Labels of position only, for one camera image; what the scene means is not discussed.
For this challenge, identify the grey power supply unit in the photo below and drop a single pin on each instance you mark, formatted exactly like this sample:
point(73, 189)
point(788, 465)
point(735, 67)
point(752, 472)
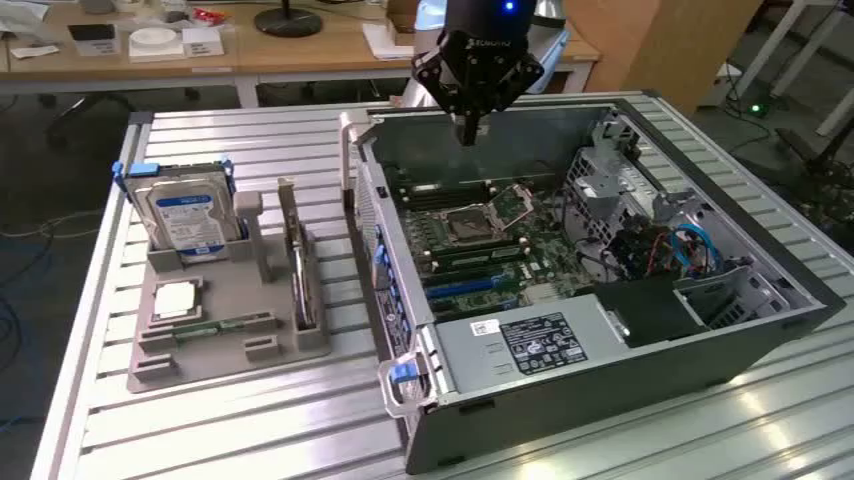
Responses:
point(481, 360)

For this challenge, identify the white control box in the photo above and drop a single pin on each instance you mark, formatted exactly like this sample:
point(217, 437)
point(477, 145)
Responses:
point(724, 85)

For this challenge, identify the wooden desk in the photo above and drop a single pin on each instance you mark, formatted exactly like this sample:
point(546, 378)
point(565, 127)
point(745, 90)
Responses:
point(301, 50)

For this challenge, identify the red package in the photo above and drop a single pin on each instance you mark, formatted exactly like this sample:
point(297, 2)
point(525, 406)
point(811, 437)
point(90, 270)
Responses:
point(210, 16)

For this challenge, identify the black office chair base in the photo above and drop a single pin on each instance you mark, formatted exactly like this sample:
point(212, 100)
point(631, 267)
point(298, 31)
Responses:
point(87, 107)

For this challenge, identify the grey cup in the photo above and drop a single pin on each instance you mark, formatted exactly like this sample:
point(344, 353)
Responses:
point(98, 6)

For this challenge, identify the metal disk bay cage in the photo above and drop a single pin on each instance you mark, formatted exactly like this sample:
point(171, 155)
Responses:
point(601, 190)

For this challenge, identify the white paper slip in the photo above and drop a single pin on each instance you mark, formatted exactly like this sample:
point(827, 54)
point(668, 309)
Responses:
point(35, 50)

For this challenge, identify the green motherboard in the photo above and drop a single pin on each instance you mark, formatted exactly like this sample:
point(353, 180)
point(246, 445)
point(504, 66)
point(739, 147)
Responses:
point(554, 260)

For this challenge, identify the graphics card with metal bracket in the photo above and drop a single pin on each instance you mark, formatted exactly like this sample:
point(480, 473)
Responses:
point(301, 260)

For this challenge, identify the black round lamp base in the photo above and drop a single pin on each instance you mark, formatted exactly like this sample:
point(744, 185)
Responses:
point(289, 22)

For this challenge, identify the white box with round dish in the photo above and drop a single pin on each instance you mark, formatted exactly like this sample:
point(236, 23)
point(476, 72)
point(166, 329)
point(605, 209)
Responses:
point(157, 45)

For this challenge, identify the CPU socket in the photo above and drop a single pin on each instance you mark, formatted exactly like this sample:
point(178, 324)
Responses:
point(470, 225)

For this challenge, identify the wooden cabinet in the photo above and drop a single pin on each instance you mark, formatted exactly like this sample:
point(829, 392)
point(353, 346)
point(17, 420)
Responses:
point(668, 50)

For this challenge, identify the white table frame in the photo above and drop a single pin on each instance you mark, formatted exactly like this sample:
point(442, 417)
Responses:
point(812, 50)

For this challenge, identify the installed RAM stick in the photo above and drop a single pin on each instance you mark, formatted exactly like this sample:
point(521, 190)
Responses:
point(481, 258)

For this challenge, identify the silver CPU chip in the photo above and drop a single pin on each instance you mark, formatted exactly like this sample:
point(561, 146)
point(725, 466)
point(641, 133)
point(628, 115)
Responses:
point(177, 301)

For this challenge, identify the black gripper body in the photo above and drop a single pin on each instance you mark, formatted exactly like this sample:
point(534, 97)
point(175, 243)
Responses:
point(484, 55)

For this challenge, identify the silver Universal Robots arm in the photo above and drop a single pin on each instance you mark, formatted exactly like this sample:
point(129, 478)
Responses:
point(420, 95)

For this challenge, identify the green RAM stick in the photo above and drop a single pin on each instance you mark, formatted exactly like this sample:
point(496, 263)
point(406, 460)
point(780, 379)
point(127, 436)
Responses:
point(214, 327)

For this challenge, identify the blue expansion slot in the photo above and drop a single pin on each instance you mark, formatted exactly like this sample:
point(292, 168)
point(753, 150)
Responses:
point(461, 290)

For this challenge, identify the brown cardboard box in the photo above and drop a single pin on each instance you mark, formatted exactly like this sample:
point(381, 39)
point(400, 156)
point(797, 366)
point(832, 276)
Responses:
point(404, 15)

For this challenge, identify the metal socket cover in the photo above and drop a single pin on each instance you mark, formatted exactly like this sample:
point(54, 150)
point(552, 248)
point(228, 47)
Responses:
point(514, 201)

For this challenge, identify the blue case latch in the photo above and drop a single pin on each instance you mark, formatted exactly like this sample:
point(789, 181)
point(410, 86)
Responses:
point(402, 373)

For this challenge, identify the grey parts rack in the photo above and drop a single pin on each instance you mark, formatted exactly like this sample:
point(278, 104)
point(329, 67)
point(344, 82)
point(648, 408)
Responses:
point(228, 310)

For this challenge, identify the black and white box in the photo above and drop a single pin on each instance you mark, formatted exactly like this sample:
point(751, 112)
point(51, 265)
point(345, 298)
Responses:
point(94, 40)

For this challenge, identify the plain white box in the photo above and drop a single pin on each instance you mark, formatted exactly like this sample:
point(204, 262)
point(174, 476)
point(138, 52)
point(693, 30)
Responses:
point(202, 42)

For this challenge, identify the open black PC case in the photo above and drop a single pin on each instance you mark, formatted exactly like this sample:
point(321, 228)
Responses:
point(601, 400)

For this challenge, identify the white paper stack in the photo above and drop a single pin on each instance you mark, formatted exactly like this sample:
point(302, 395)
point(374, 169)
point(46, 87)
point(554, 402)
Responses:
point(388, 42)

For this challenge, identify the black floor stand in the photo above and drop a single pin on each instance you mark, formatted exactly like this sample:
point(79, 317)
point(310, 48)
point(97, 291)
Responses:
point(801, 145)

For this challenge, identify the hard disk in blue caddy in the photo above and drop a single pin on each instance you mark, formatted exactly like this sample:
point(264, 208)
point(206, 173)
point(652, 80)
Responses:
point(188, 215)

